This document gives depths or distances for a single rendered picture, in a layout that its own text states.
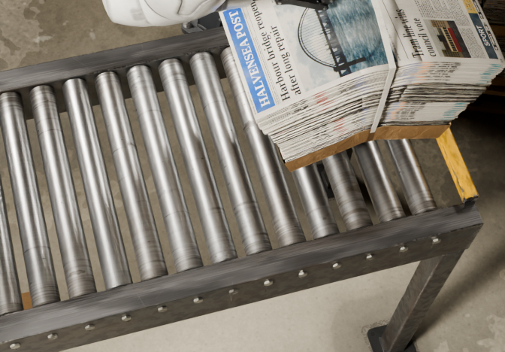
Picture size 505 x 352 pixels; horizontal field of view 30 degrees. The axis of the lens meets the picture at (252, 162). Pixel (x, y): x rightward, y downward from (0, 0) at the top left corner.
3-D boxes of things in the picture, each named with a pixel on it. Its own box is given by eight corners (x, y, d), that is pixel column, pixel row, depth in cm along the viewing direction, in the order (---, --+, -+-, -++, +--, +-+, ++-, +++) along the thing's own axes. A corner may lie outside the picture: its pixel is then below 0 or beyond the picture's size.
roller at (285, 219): (238, 37, 191) (216, 46, 192) (306, 244, 170) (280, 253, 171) (244, 50, 196) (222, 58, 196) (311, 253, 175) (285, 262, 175)
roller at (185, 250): (149, 71, 193) (148, 57, 189) (206, 280, 172) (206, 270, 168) (125, 76, 192) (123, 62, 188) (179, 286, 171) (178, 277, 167)
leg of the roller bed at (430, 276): (398, 332, 247) (458, 224, 187) (406, 352, 245) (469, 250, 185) (377, 337, 246) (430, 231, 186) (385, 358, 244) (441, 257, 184)
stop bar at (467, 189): (400, 18, 196) (402, 12, 194) (479, 200, 176) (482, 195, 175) (385, 21, 195) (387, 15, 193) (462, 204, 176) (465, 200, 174)
